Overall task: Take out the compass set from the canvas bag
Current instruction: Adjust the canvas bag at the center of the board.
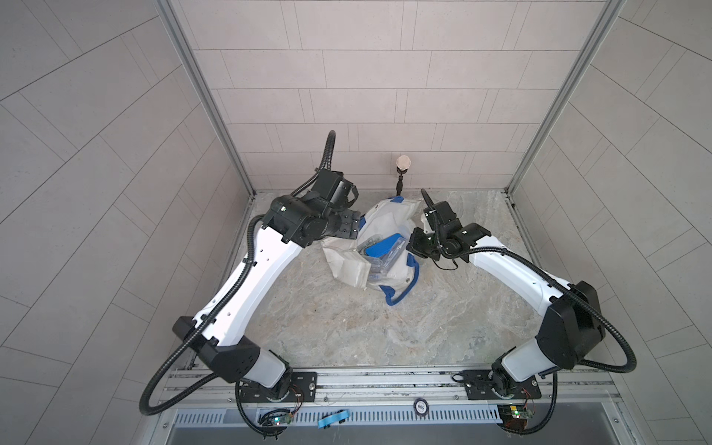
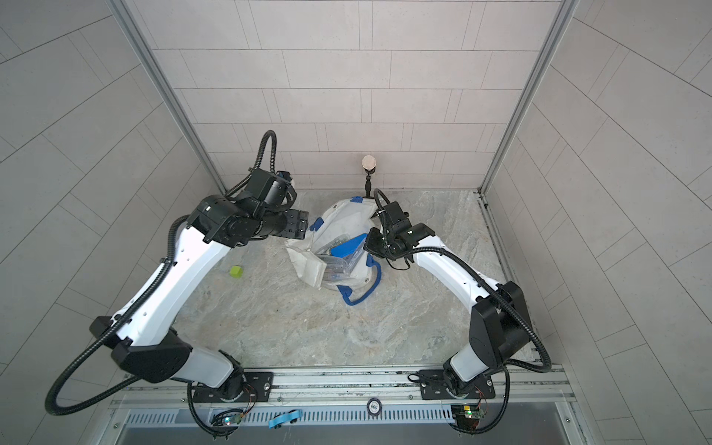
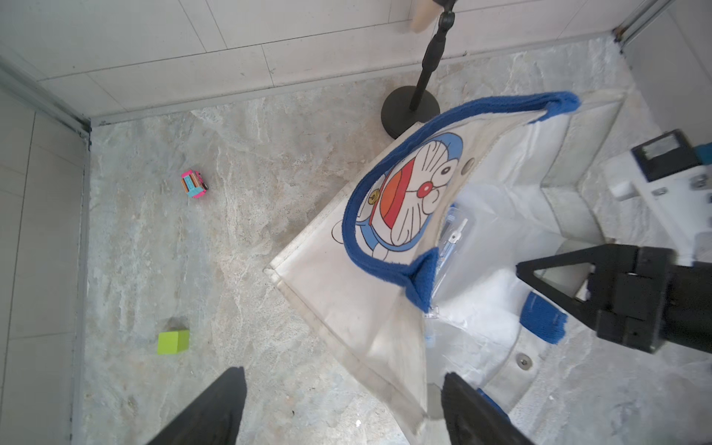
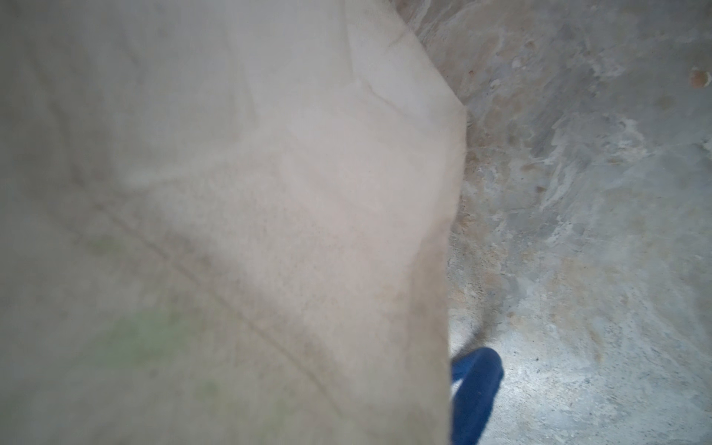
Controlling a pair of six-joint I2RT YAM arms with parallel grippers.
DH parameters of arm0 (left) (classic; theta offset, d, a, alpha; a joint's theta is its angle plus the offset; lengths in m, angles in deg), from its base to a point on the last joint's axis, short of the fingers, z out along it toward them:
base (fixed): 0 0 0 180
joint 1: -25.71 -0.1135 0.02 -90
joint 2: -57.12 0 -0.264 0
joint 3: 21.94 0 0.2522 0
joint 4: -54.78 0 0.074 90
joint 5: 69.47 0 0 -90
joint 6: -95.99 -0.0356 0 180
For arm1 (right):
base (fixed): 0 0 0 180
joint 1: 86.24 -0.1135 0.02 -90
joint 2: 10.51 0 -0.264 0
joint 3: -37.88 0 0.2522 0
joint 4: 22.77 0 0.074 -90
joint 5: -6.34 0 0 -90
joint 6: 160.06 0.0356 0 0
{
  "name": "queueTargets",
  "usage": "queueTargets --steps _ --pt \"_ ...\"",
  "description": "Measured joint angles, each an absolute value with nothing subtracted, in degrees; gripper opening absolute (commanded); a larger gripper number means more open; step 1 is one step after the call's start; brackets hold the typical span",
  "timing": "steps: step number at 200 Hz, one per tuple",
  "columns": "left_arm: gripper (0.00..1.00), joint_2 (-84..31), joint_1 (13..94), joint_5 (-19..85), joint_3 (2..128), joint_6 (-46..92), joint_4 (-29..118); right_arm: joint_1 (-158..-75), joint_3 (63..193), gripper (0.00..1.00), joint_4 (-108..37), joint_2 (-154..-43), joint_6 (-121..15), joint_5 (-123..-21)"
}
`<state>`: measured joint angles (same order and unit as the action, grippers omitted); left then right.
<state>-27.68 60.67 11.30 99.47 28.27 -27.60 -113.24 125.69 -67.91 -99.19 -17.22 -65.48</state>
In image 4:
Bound white canvas bag blue handles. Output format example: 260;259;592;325
0;0;505;445

